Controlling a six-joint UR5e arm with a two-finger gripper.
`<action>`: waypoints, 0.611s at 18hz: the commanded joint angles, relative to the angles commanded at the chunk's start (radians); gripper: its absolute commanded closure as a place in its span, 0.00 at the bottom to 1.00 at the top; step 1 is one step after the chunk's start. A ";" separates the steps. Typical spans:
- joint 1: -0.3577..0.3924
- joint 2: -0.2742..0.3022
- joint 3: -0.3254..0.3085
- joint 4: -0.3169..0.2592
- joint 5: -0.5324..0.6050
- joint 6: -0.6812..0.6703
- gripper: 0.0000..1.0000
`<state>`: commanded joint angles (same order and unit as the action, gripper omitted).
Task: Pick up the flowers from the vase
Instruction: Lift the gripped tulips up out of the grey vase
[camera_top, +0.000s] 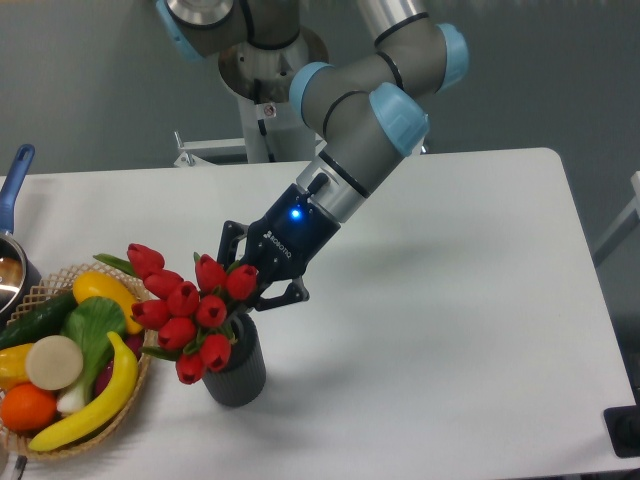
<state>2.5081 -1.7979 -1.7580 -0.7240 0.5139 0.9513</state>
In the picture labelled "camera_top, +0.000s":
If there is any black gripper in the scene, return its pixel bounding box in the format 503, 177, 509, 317
217, 182, 340, 312

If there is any red tulip bouquet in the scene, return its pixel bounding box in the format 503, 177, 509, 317
95, 244, 258, 385

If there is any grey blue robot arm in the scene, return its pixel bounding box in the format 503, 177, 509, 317
156, 1, 469, 313

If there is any dark grey ribbed vase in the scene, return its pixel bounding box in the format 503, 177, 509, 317
203, 314, 266, 408

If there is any dark red fruit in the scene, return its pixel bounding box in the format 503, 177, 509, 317
93, 333, 144, 397

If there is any yellow banana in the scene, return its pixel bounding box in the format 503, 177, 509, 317
28, 331, 138, 452

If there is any yellow squash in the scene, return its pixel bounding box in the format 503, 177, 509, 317
72, 271, 143, 335

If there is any green bok choy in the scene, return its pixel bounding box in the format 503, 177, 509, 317
57, 297, 126, 416

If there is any woven wicker basket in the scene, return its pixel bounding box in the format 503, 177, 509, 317
1, 262, 151, 462

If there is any green cucumber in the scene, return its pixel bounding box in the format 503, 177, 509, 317
1, 291, 77, 349

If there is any beige round disc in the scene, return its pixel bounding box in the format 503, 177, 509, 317
25, 335, 84, 391

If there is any yellow bell pepper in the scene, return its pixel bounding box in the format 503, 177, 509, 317
0, 343, 34, 391

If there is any orange fruit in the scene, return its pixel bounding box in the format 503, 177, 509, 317
1, 383, 57, 432

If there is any black device at edge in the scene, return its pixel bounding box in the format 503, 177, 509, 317
603, 405, 639, 458

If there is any blue handled saucepan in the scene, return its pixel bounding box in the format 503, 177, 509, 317
1, 144, 41, 329

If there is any white frame at right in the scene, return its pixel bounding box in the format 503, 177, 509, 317
591, 171, 639, 268

